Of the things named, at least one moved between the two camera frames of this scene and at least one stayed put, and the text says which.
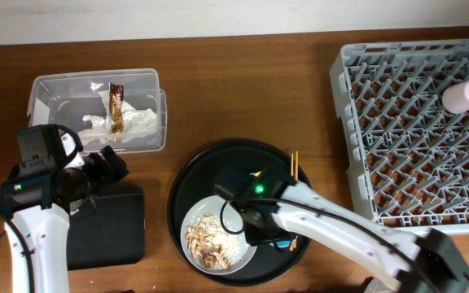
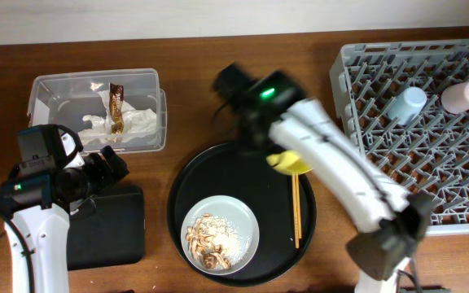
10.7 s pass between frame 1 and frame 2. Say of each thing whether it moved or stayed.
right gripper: moved
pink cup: stayed
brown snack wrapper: stayed
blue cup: moved
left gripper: stayed
